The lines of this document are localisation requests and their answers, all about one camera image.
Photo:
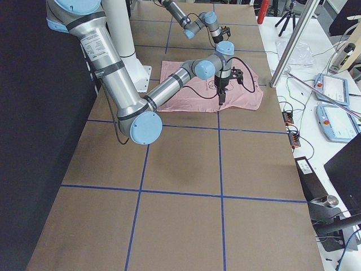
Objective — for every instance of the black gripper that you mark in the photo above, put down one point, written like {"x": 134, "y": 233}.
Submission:
{"x": 218, "y": 38}
{"x": 220, "y": 84}

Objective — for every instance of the pink Snoopy t-shirt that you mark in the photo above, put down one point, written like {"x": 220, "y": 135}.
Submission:
{"x": 200, "y": 95}

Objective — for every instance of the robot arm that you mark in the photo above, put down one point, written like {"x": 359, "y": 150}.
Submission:
{"x": 193, "y": 23}
{"x": 103, "y": 30}

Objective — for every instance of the red cylinder bottle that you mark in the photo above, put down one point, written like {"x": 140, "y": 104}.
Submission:
{"x": 263, "y": 11}

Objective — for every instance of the orange connector block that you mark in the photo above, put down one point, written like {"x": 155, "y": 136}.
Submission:
{"x": 294, "y": 139}
{"x": 288, "y": 117}

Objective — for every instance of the clear plastic bag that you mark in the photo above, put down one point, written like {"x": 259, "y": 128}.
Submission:
{"x": 301, "y": 55}

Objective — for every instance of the far blue teach pendant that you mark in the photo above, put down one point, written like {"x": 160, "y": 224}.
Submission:
{"x": 333, "y": 87}

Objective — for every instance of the blue teach pendant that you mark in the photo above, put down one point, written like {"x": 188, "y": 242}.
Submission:
{"x": 336, "y": 124}
{"x": 333, "y": 87}

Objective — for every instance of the near blue teach pendant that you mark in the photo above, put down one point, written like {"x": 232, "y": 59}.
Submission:
{"x": 336, "y": 124}

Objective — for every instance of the black box white label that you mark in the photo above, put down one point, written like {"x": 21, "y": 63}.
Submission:
{"x": 311, "y": 185}

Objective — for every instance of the black monitor corner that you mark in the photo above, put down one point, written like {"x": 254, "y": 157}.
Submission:
{"x": 343, "y": 171}

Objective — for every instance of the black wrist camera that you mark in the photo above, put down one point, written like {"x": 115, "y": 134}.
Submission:
{"x": 226, "y": 31}
{"x": 236, "y": 74}

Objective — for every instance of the black camera tripod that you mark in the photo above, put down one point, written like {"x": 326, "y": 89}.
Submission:
{"x": 289, "y": 15}

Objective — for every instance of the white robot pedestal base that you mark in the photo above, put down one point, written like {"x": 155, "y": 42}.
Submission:
{"x": 141, "y": 76}

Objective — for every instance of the aluminium frame post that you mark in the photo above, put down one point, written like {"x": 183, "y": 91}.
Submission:
{"x": 301, "y": 25}

